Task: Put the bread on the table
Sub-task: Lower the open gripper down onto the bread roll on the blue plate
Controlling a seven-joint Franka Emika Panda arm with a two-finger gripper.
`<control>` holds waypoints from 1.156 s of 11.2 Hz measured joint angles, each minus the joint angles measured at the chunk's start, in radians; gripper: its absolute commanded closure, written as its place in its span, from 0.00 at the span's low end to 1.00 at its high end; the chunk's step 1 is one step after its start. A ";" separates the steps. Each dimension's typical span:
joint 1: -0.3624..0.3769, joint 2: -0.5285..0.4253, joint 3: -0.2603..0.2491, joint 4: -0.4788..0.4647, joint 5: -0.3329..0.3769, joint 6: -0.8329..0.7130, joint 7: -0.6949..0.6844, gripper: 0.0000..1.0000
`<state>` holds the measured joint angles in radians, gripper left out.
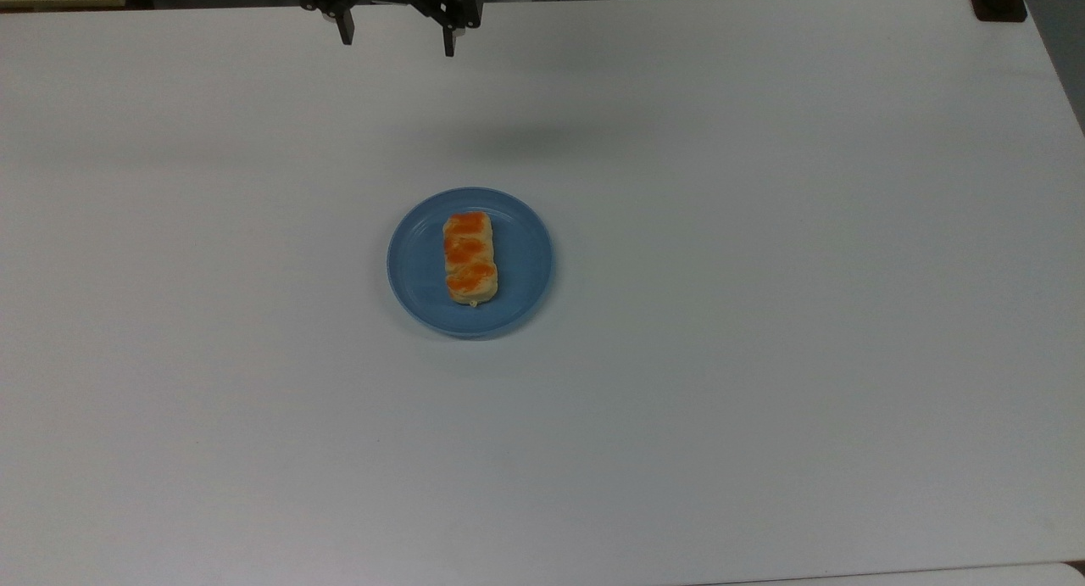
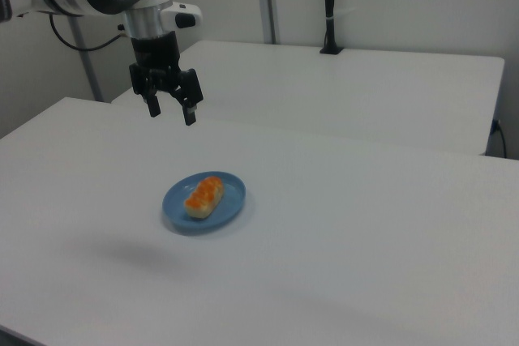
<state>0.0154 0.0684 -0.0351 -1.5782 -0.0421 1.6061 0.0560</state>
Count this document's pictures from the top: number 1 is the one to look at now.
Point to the orange glazed bread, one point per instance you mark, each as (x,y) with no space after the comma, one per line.
(470,258)

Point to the blue round plate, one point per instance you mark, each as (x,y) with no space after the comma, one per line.
(517,264)

